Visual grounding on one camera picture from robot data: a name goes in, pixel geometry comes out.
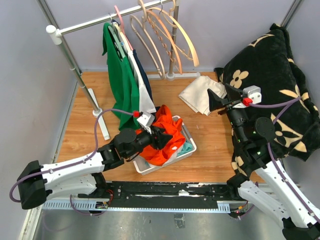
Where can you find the pink hanger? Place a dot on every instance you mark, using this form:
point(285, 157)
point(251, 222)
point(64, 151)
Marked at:
point(122, 27)

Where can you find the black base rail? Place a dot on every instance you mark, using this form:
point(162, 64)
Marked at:
point(164, 195)

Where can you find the orange t shirt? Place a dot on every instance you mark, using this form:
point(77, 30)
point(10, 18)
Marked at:
point(171, 139)

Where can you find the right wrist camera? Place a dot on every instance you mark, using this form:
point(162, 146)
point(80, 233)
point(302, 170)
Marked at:
point(250, 95)

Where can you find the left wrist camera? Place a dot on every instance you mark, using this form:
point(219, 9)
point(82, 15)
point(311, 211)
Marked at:
point(145, 120)

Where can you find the white plastic basket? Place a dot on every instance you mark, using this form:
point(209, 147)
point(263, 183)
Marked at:
point(143, 167)

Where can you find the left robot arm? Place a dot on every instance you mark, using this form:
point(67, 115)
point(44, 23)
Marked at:
point(36, 182)

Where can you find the green hanger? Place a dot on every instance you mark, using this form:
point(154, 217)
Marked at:
point(117, 42)

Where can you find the teal t shirt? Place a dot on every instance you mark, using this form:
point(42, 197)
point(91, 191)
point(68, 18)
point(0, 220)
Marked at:
point(186, 148)

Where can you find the cream hanger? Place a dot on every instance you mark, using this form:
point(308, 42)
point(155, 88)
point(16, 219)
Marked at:
point(190, 53)

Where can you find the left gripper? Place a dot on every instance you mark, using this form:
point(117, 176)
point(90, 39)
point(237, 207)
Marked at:
point(161, 139)

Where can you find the white and navy shirt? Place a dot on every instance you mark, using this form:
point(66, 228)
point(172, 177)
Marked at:
point(145, 103)

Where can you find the green t shirt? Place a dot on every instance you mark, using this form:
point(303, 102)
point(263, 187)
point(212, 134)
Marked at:
point(122, 82)

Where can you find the aluminium frame post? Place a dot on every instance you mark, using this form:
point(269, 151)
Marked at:
point(293, 9)

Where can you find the navy t shirt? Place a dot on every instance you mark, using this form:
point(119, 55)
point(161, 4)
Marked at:
point(138, 71)

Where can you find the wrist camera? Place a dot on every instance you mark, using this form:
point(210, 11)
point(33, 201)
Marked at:
point(145, 120)
point(250, 95)

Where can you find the beige hanger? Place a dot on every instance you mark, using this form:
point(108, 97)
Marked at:
point(138, 25)

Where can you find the black floral blanket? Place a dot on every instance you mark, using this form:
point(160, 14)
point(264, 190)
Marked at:
point(268, 63)

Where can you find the folded white cloth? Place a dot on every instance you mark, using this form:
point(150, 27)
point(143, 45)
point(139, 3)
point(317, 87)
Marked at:
point(195, 95)

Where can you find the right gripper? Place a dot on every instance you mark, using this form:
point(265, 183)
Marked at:
point(215, 102)

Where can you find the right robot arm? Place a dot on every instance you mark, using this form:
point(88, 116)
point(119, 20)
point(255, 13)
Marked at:
point(262, 180)

